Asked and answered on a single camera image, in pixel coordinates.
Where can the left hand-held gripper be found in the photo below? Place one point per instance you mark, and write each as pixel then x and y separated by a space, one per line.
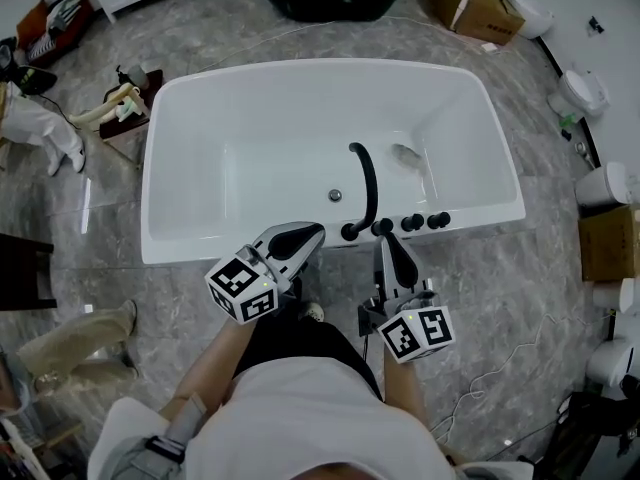
pixel 240 290

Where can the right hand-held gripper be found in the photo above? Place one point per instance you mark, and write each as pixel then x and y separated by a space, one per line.
pixel 415 333

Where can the person's right forearm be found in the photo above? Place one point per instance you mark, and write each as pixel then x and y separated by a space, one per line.
pixel 402 393

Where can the person's left forearm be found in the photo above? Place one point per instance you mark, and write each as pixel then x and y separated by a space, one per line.
pixel 210 363

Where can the white bathtub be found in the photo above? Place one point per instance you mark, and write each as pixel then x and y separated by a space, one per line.
pixel 250 143

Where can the black faucet knob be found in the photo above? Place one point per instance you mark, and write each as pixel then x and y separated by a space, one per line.
pixel 439 220
pixel 413 222
pixel 382 226

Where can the person's white shoe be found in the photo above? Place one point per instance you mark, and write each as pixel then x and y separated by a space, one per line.
pixel 311 312

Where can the black curved faucet spout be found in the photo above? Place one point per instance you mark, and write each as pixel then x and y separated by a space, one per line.
pixel 372 188

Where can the person's black trousers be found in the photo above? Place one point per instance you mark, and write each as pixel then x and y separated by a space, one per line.
pixel 310 348

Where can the person's white shirt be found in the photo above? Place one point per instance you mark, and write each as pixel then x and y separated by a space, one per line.
pixel 310 418

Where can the wooden chair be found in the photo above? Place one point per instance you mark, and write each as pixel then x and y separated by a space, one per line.
pixel 125 138

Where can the closed cardboard box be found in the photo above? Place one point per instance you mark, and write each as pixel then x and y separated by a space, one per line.
pixel 610 243

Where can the small black object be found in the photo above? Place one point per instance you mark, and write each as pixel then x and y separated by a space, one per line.
pixel 565 135

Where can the pale plastic jug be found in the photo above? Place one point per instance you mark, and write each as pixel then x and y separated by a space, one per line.
pixel 127 108

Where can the chrome pipe fitting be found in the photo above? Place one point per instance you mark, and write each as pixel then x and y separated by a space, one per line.
pixel 581 149

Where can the green bottle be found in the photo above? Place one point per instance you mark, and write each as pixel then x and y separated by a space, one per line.
pixel 566 120

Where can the grey cup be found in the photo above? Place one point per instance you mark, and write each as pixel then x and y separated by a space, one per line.
pixel 136 75

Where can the pink paper sheet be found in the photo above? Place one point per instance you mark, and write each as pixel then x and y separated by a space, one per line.
pixel 490 47

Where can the black pump bottle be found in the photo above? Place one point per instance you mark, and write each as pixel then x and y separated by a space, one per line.
pixel 120 73

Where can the cluttered black equipment desk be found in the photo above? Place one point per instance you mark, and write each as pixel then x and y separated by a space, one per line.
pixel 595 433

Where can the large opened cardboard box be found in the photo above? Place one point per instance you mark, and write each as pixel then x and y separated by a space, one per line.
pixel 485 13

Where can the dark wooden table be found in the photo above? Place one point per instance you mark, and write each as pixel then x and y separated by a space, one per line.
pixel 22 268

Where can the dark red sofa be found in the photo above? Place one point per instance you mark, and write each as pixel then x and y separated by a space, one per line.
pixel 70 43

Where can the black backpack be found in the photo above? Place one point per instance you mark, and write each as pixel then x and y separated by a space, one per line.
pixel 35 79

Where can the striped cushion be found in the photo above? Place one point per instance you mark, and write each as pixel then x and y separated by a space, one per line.
pixel 41 47

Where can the white clothes pile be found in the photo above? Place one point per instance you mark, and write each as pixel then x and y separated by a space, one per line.
pixel 65 8

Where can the wooden shelf rack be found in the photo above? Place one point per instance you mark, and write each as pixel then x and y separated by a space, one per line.
pixel 35 448

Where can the orange cushion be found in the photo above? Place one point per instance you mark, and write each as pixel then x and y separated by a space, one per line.
pixel 32 23

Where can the black wall fitting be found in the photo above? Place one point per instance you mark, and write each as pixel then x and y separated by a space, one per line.
pixel 595 24

